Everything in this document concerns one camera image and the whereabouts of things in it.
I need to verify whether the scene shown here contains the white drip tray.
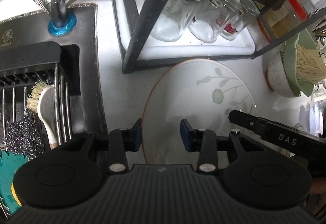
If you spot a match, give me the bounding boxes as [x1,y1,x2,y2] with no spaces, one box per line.
[116,0,255,61]

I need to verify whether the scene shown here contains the green colander basket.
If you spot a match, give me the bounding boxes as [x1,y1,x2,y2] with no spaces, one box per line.
[281,29,320,97]

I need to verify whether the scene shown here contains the black sink drain basket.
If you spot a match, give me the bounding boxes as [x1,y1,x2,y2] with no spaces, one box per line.
[1,42,81,149]

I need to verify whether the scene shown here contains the steel wool scrubber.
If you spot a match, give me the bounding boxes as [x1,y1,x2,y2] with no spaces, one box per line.
[4,108,44,160]

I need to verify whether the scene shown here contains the white leaf pattern plate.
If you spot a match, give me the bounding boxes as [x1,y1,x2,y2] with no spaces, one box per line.
[142,59,257,166]

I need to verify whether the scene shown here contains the person's right hand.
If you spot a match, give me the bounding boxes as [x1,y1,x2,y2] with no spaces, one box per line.
[309,178,326,195]

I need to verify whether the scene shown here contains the chrome sink faucet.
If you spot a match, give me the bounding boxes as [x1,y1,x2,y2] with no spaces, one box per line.
[42,0,77,36]

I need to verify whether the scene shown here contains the small clear glass red logo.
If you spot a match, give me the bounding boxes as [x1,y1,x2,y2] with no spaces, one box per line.
[221,0,260,41]

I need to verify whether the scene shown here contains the large clear drinking glass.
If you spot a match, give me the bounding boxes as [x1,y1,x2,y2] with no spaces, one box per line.
[150,0,204,42]

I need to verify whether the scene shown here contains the teal scrub cloth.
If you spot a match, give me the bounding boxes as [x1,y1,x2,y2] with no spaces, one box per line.
[1,151,28,215]

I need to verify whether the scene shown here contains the white handled dish brush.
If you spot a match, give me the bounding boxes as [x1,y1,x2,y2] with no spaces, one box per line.
[27,81,58,149]

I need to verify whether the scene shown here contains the enoki mushroom bundle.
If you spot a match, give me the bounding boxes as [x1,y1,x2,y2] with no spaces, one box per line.
[296,45,326,84]

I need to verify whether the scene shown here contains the red lid plastic jar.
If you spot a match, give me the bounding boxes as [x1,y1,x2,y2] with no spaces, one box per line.
[257,0,316,42]

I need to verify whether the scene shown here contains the white ceramic bowl under colander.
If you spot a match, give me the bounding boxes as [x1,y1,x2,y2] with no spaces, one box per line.
[265,51,295,98]

